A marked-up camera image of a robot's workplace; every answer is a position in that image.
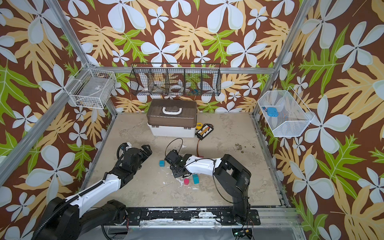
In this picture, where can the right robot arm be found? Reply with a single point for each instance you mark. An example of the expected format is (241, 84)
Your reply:
(233, 177)

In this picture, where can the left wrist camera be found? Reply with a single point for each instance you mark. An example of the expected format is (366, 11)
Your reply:
(126, 146)

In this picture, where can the teal rectangular block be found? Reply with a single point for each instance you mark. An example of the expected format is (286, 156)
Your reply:
(196, 179)

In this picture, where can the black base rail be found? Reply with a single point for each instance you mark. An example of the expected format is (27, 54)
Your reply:
(217, 215)

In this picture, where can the blue device in basket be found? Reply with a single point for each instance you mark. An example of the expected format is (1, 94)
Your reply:
(272, 112)

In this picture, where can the white wire basket right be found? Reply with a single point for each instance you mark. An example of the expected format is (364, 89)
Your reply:
(294, 115)

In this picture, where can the teal small block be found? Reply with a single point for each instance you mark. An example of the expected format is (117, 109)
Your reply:
(162, 163)

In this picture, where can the magenta cylinder block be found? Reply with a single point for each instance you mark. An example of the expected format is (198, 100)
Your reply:
(186, 181)

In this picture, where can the white box with brown lid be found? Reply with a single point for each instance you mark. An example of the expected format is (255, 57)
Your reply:
(172, 118)

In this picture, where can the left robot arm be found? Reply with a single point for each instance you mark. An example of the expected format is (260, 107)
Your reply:
(69, 218)

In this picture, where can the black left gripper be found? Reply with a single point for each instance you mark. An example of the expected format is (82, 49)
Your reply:
(148, 151)

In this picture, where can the black battery pack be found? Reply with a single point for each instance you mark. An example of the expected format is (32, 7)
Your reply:
(204, 131)

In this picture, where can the white wire basket left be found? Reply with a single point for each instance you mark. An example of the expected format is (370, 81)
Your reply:
(91, 87)

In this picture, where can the black wire basket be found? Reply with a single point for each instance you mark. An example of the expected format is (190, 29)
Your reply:
(175, 79)

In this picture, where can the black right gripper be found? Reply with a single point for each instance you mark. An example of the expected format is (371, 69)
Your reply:
(173, 160)

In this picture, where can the white wire basket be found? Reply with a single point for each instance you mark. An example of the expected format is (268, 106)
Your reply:
(91, 87)
(294, 115)

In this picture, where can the yellow tape measure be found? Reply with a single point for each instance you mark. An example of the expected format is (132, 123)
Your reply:
(199, 126)

